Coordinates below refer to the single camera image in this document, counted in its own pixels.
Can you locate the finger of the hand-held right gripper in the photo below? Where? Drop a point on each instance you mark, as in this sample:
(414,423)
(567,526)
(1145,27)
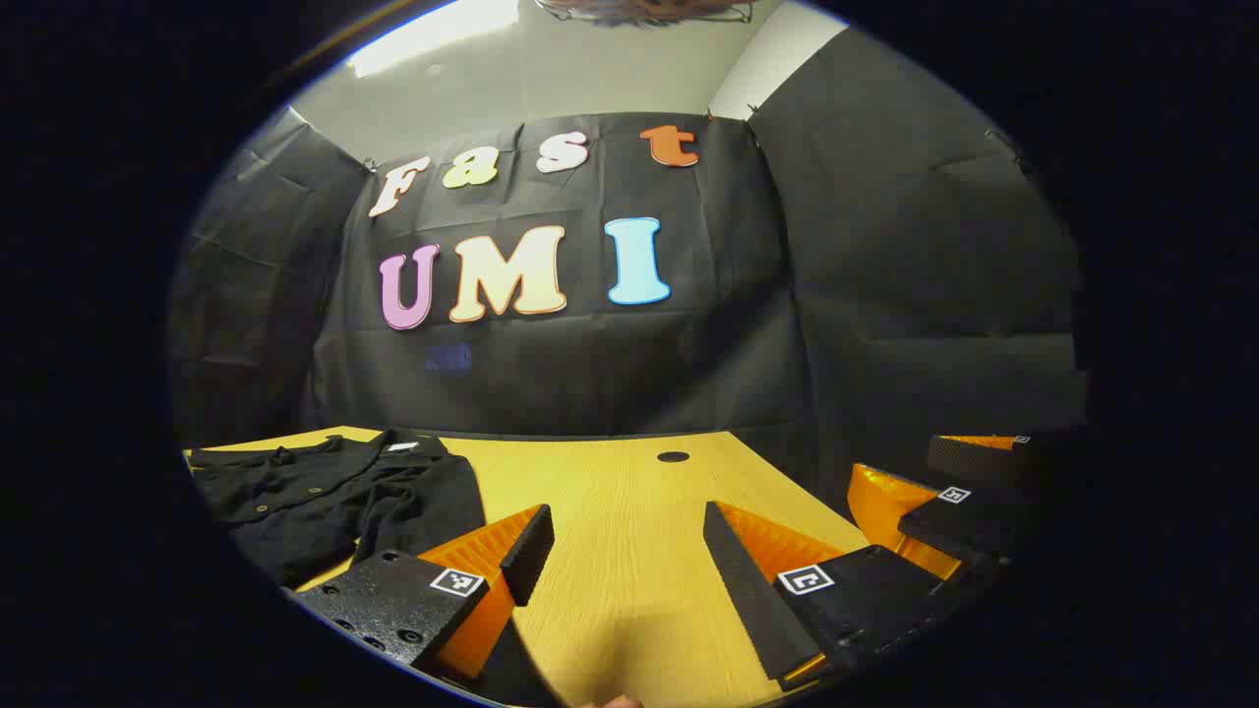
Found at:
(969,521)
(969,457)

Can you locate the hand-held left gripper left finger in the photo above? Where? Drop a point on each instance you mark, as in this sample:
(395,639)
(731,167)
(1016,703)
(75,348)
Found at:
(393,600)

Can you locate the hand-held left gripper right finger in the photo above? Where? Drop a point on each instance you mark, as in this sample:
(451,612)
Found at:
(748,590)

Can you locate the black button jacket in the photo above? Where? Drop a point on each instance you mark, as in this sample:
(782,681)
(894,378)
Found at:
(295,501)

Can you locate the black round table grommet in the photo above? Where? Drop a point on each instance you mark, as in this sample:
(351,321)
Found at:
(673,456)

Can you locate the black backdrop cloth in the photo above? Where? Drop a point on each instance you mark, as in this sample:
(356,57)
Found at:
(590,374)

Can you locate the dark ceiling fixture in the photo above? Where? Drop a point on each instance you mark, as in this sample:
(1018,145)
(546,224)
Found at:
(639,12)

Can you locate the ceiling light panel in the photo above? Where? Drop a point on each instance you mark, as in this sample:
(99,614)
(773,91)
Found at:
(433,37)

